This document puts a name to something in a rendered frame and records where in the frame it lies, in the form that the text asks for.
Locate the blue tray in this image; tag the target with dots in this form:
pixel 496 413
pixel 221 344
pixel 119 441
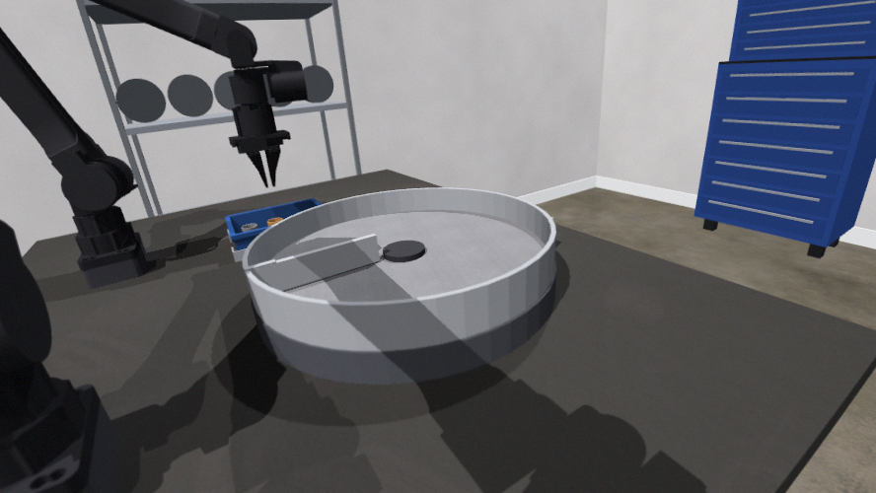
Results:
pixel 260 216

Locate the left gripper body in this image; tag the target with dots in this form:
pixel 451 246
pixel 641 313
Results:
pixel 257 130

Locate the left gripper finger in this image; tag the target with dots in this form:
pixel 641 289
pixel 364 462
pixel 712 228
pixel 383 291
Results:
pixel 256 158
pixel 272 157

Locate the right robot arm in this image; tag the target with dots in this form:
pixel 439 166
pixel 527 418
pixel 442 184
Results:
pixel 47 430

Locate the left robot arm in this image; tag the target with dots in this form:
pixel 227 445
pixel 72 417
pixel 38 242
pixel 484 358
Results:
pixel 94 186

